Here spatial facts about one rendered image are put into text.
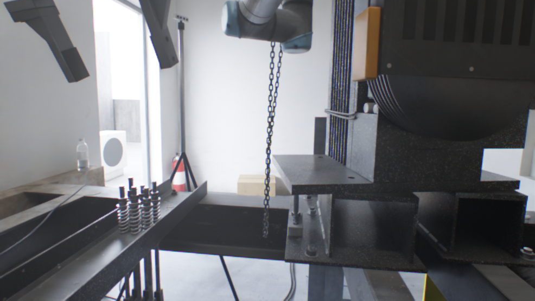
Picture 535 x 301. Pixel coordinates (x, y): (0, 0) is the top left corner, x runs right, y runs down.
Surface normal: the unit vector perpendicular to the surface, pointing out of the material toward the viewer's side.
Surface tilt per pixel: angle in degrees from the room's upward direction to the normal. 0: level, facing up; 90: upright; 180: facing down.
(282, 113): 90
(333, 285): 90
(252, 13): 143
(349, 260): 0
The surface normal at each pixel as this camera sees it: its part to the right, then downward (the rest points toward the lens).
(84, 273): 0.02, -0.99
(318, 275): 0.10, 0.12
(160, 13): -0.10, 0.50
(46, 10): 0.98, -0.09
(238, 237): -0.11, 0.11
